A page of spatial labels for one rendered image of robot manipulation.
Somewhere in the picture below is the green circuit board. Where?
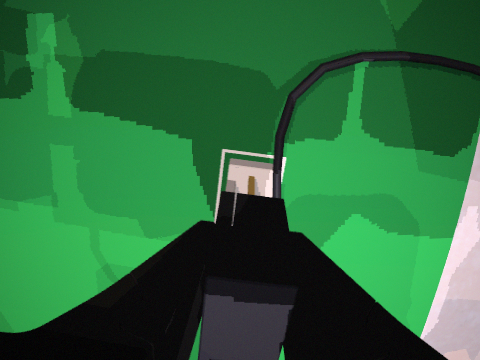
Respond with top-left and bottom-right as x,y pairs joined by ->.
0,0 -> 480,337

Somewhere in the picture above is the black cable with plug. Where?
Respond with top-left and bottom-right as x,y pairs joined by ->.
197,51 -> 480,360

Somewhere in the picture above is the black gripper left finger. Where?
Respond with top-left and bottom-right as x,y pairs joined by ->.
0,221 -> 215,360

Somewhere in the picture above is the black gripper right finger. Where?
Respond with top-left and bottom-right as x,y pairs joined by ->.
283,231 -> 449,360

